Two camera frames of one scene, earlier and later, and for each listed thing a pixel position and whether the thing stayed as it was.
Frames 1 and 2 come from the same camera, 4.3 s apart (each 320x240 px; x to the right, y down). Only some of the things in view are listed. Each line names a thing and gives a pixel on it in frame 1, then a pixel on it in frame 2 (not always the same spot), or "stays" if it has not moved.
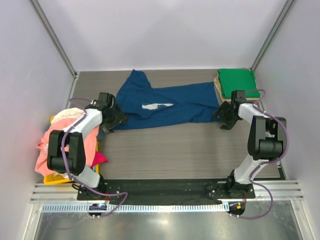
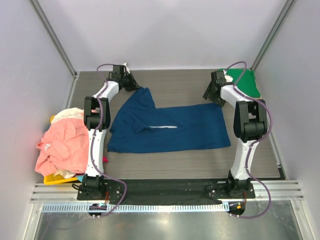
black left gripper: (119, 117) to (134, 86)
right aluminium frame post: (272, 33) stays
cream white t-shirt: (71, 113) stays
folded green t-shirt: (231, 80) stays
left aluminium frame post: (55, 38) stays
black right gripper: (228, 124) to (219, 101)
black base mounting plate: (178, 190) stays
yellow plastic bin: (52, 179) stays
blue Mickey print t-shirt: (141, 105) to (138, 126)
